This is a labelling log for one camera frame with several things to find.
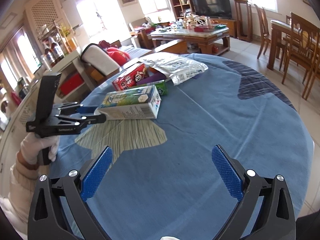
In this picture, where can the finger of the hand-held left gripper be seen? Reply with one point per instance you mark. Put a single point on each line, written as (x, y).
(92, 120)
(86, 110)

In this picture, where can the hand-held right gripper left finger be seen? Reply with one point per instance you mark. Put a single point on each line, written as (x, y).
(97, 175)

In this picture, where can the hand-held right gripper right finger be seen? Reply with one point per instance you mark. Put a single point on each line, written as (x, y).
(228, 175)

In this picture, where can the white green milk carton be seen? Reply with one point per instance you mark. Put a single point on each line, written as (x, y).
(130, 105)

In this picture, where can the purple spray bottle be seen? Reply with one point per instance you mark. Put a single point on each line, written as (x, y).
(150, 79)

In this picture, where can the person's left hand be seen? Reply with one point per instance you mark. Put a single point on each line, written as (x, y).
(30, 147)

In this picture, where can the red storage box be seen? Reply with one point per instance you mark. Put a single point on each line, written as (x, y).
(71, 85)

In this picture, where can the white counter cabinet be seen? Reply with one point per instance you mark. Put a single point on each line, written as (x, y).
(65, 65)

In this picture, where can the red cartoon snack box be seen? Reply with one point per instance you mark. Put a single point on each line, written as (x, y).
(127, 78)

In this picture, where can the sofa with red cushion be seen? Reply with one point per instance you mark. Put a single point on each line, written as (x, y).
(100, 60)

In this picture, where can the blue patterned tablecloth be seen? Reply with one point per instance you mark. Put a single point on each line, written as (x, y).
(200, 130)

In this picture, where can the red cushion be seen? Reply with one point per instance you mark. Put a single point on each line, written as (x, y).
(117, 56)

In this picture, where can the green carton box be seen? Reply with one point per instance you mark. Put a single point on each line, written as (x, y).
(161, 88)

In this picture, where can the white lattice cover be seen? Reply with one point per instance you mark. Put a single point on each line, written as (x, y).
(45, 7)

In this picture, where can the wooden armchair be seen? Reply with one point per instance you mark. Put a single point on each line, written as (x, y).
(140, 32)

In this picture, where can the large balcony window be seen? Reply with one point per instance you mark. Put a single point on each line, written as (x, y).
(100, 15)

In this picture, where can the silver foil bag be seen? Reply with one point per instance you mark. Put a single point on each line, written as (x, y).
(180, 67)

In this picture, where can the wooden coffee table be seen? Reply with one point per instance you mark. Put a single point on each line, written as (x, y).
(190, 36)

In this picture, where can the wooden dining chair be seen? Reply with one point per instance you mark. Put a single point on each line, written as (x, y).
(300, 52)
(262, 30)

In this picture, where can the wooden television stand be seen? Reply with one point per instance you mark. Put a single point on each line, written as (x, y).
(227, 26)

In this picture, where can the wooden dining table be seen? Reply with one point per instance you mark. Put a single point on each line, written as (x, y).
(277, 30)

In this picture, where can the tall wooden side stand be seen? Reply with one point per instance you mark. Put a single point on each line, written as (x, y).
(242, 17)

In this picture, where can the black flat television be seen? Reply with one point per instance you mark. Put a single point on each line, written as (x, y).
(211, 5)

